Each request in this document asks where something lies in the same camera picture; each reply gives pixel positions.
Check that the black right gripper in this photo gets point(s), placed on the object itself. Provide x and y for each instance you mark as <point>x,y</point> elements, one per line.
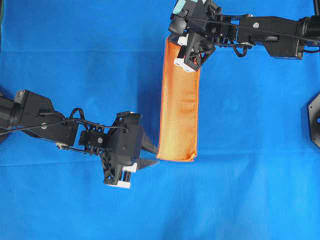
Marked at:
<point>198,38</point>

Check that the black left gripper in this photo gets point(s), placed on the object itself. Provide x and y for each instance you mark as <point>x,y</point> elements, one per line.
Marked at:
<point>119,151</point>

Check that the orange towel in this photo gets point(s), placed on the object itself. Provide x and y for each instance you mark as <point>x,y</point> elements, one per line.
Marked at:
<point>179,112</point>

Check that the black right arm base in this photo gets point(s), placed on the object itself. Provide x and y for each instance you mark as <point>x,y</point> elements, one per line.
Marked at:
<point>310,121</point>

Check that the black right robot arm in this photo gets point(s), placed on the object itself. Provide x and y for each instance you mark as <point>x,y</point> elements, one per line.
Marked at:
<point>282,38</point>

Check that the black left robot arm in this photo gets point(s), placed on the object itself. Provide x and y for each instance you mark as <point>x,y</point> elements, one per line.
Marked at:
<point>35,115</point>

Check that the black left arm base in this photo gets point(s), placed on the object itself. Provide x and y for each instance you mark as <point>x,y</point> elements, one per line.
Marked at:
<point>6,109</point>

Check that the blue tablecloth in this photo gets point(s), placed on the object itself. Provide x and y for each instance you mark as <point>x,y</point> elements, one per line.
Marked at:
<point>256,175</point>

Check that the right wrist camera with tape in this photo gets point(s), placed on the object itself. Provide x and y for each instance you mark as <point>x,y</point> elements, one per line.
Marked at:
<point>187,14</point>

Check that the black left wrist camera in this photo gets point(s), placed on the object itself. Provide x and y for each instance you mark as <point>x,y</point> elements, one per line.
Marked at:
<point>127,118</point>

